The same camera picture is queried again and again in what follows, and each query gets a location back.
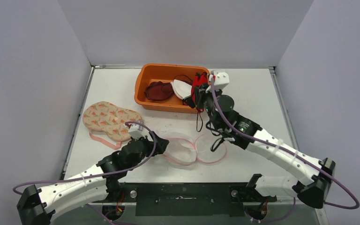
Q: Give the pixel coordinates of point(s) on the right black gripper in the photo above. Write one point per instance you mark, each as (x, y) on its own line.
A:
(199, 97)

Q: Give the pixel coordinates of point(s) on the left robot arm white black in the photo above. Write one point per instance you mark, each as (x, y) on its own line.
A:
(33, 211)

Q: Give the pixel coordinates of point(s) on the orange plastic tub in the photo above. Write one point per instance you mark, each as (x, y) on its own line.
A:
(154, 72)

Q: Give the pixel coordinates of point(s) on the dark red bra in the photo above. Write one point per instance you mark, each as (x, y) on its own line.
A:
(159, 91)

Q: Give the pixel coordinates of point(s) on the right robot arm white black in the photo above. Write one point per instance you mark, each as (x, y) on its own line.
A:
(308, 176)

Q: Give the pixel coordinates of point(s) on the floral padded bra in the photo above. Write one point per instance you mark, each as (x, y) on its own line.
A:
(106, 123)

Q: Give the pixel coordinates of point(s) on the aluminium front rail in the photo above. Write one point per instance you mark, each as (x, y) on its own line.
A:
(312, 195)

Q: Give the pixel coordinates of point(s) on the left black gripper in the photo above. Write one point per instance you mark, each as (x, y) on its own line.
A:
(161, 144)

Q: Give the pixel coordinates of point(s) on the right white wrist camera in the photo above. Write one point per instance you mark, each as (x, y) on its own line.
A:
(219, 78)

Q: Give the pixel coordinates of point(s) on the white bra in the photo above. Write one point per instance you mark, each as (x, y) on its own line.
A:
(181, 89)

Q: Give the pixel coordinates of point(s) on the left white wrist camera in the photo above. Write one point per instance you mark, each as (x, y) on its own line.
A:
(136, 130)

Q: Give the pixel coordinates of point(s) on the white mesh laundry bag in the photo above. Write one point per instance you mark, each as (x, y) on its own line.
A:
(185, 150)

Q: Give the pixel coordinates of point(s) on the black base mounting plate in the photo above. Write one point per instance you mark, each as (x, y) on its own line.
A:
(185, 199)

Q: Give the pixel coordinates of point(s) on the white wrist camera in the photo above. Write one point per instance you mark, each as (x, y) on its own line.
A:
(219, 78)
(136, 130)

